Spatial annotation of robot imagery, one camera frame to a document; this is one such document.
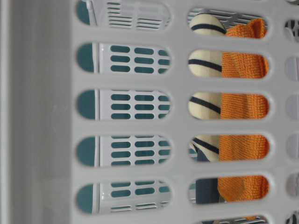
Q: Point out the cream navy striped cloth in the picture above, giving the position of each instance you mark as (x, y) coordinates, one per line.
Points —
(206, 105)

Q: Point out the white plastic shopping basket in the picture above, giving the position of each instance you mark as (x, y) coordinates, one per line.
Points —
(40, 126)

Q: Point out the orange knitted cloth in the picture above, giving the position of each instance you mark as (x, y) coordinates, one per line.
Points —
(244, 106)

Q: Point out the dark blue grey cloth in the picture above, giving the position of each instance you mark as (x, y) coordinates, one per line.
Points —
(207, 191)

